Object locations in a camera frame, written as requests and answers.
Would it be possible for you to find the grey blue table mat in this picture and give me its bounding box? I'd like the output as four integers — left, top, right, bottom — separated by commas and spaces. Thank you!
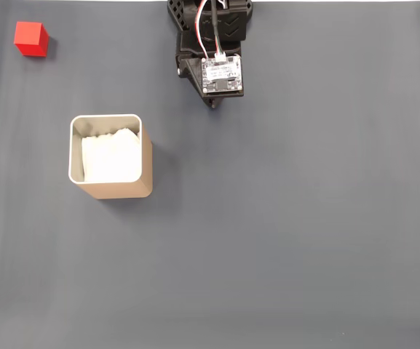
0, 1, 420, 349

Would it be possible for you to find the camera circuit board module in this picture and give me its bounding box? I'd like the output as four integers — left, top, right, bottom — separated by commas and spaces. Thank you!
199, 53, 246, 98

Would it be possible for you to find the black camera cable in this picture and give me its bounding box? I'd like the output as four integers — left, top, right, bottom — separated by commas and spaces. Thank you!
210, 0, 226, 61

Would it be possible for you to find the red cube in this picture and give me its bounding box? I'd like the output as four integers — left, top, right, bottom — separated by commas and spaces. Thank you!
13, 20, 49, 58

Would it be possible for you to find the tan metal box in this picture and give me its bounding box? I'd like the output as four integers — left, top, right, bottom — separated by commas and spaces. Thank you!
67, 113, 154, 200

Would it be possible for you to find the white tissue paper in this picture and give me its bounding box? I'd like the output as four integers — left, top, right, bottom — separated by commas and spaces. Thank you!
81, 127, 140, 182

